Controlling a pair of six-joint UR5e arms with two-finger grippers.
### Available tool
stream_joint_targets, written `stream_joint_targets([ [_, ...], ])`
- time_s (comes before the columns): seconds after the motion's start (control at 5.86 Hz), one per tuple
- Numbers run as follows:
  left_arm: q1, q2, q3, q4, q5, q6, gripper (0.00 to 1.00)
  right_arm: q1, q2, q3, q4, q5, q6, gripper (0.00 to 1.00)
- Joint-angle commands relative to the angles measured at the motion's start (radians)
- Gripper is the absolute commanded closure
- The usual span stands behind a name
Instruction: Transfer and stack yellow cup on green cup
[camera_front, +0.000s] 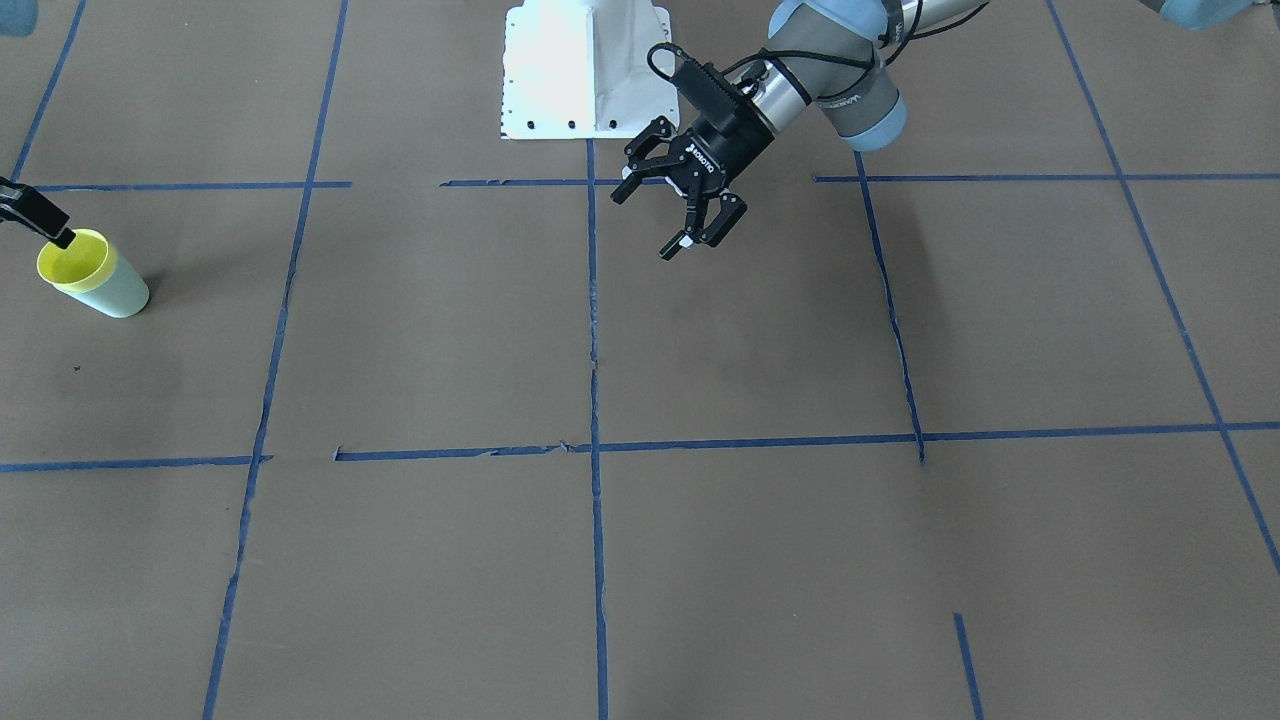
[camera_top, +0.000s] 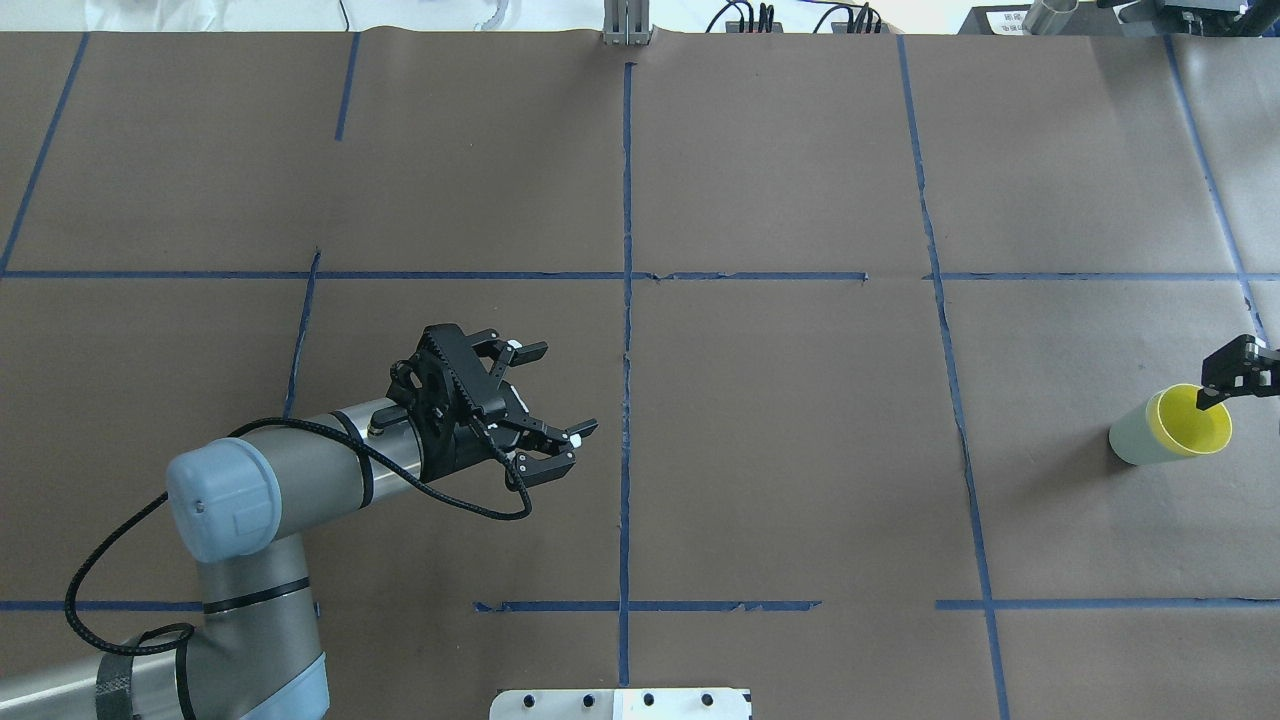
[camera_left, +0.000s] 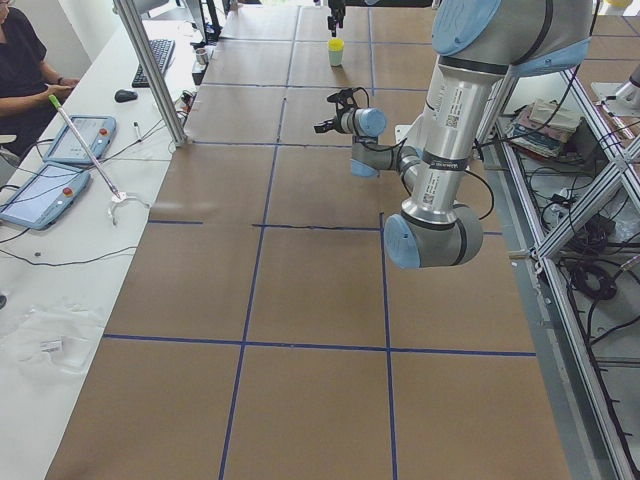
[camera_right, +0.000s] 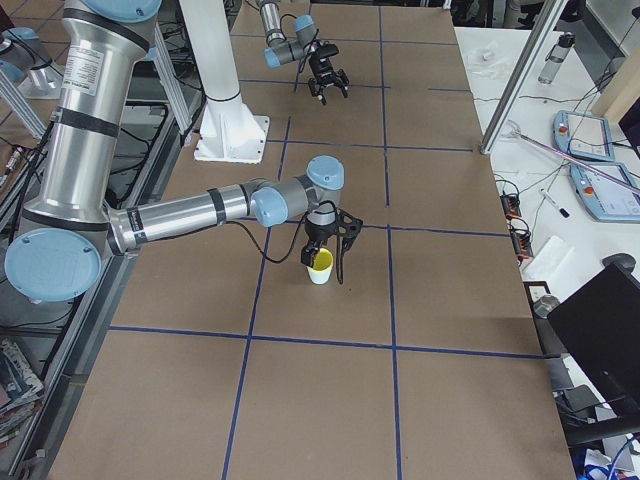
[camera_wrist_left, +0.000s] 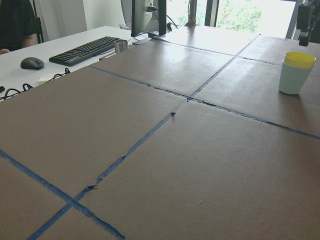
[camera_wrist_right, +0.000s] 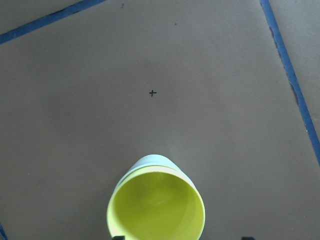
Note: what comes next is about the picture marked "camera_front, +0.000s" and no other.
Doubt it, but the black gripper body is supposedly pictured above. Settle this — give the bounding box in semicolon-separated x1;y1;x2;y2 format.
669;117;774;199

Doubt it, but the yellow plastic cup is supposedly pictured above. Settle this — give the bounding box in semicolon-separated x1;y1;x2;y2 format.
36;229;123;295

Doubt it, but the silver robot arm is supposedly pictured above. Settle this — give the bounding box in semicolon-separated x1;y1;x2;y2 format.
611;1;986;260

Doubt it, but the green plastic cup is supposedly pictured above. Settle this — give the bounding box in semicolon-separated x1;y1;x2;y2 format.
55;252;151;319

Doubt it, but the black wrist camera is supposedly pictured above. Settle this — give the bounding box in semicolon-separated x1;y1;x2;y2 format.
646;42;763;135

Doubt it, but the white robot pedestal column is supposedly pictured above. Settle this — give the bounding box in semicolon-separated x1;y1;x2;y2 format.
500;1;680;141

